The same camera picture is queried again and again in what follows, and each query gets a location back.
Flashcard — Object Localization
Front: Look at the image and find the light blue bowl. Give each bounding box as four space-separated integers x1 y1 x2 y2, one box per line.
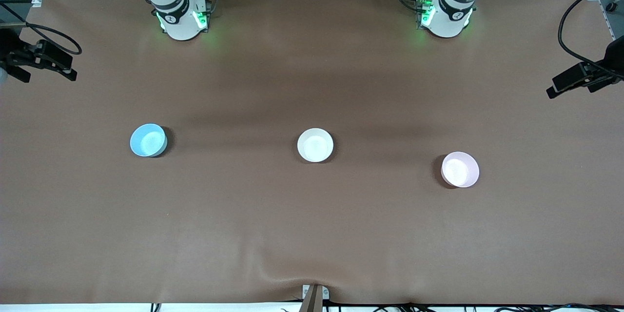
130 123 168 157

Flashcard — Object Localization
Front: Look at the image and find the pink bowl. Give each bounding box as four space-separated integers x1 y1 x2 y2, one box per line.
441 152 480 188

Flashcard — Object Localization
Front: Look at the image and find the white bowl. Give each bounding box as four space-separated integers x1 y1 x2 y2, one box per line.
297 128 334 163

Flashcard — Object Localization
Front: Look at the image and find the brown table cover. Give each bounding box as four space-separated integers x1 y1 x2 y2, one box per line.
0 0 624 305

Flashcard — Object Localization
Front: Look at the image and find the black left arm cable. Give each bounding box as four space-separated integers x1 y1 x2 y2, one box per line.
557 0 624 81

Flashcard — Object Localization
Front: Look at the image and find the metal clamp bracket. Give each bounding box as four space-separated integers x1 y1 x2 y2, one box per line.
301 284 330 312

